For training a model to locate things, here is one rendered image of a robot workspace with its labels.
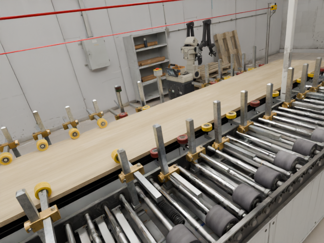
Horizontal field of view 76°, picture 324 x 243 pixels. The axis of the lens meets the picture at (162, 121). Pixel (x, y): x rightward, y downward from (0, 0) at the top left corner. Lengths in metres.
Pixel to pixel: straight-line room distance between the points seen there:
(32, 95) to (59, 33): 1.29
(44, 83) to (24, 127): 0.93
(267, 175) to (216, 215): 0.39
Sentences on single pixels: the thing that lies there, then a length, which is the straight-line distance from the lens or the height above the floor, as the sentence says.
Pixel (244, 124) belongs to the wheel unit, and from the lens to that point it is 1.70.
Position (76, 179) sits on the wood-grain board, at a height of 0.90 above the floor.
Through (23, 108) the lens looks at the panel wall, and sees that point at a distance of 4.76.
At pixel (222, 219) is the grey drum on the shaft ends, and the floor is 0.85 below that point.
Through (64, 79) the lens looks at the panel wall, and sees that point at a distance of 4.72.
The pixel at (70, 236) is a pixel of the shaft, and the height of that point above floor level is 0.82.
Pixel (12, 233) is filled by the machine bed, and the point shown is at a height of 0.80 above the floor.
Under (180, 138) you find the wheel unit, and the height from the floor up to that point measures 0.91.
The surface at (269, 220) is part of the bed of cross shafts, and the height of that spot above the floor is 0.70.
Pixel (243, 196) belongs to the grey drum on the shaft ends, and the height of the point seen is 0.84.
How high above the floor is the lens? 1.65
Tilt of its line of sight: 25 degrees down
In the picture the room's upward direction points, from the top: 10 degrees counter-clockwise
